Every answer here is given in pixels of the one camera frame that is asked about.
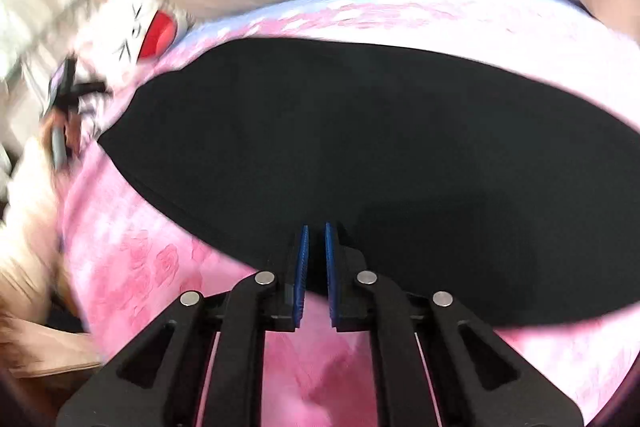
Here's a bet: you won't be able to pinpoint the white pillow with red patch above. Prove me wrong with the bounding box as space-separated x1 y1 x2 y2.
80 0 196 88

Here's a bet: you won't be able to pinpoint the pink floral blanket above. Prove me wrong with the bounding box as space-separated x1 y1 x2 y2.
55 0 636 427

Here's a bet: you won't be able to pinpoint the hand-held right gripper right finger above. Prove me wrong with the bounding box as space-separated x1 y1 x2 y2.
325 222 585 427

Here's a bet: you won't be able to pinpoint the black pants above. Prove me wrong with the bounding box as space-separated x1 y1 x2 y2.
97 38 640 328

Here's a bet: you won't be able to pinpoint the person's left forearm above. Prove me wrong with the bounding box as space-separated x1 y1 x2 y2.
0 137 76 308

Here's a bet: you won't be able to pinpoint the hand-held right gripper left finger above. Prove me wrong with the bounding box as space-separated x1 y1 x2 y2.
55 224 311 427

